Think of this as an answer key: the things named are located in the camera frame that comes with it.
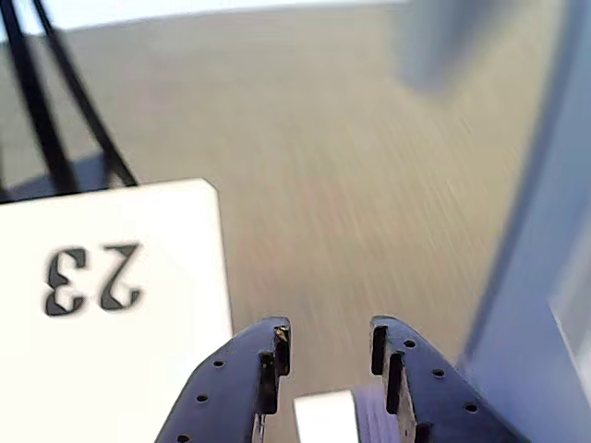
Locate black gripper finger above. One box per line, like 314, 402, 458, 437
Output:
154, 316, 293, 443
370, 315, 532, 443

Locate blue cabinet door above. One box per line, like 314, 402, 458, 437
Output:
456, 0, 591, 443

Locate blue toy cabinet body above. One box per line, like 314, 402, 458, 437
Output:
394, 0, 513, 96

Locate purple striped object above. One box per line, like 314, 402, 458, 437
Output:
352, 385, 402, 443

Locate white flat block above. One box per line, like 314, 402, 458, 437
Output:
293, 389, 357, 443

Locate white card printed 23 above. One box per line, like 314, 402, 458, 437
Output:
0, 178, 235, 443

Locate black tripod legs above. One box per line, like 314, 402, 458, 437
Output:
31, 0, 139, 188

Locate black cable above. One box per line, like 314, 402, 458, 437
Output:
0, 0, 82, 193

